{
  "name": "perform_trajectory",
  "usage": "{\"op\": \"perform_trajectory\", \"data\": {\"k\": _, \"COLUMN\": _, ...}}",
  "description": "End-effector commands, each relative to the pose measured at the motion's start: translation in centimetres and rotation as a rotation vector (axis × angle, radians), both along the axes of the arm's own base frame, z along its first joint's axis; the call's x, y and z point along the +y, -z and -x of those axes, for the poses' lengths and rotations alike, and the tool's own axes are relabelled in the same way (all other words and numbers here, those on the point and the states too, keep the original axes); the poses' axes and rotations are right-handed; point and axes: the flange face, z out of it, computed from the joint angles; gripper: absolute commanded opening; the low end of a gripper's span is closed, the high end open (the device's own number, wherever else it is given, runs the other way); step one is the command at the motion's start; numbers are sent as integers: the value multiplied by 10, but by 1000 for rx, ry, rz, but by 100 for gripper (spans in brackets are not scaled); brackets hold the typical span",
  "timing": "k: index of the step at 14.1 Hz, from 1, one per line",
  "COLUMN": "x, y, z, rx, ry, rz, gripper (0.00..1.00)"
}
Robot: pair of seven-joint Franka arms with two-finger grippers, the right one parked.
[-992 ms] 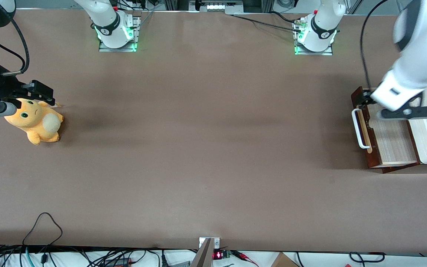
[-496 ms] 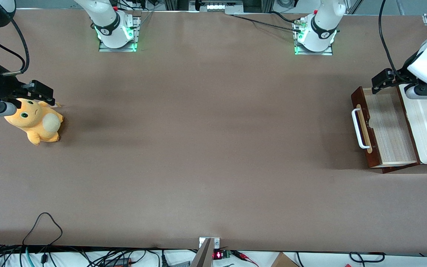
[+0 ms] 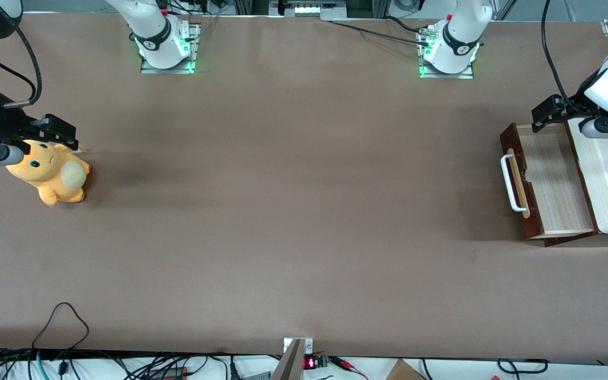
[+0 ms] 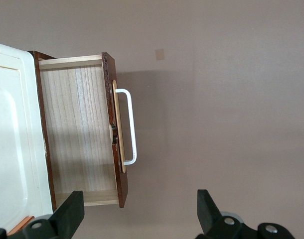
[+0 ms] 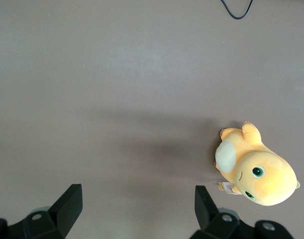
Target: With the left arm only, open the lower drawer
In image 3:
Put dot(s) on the lit power strip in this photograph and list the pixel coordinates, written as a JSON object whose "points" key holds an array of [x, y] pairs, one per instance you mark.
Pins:
{"points": [[309, 9]]}

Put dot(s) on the red clip leads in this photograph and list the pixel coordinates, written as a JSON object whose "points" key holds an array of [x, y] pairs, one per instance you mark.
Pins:
{"points": [[347, 363]]}

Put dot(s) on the orange plush toy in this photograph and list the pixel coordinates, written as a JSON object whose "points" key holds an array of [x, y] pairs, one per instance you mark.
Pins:
{"points": [[56, 179]]}

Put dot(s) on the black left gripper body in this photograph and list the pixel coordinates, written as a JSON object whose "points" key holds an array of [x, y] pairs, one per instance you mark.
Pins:
{"points": [[569, 106]]}

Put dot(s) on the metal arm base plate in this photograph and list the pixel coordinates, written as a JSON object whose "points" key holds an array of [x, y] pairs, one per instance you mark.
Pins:
{"points": [[449, 75], [169, 70]]}

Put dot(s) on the black power adapter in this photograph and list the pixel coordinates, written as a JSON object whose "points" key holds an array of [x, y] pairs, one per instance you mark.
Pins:
{"points": [[169, 373]]}

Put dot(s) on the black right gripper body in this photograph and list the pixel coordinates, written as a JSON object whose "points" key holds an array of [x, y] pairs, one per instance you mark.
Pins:
{"points": [[3, 125]]}

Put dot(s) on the grey camera mount arm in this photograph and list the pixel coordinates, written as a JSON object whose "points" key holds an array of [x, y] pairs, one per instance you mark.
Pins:
{"points": [[289, 367]]}

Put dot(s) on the brown cardboard piece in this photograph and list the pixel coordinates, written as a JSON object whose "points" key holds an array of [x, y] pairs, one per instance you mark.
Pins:
{"points": [[403, 372]]}

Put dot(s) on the red display module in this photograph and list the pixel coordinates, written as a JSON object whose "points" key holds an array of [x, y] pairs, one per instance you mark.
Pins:
{"points": [[310, 362]]}

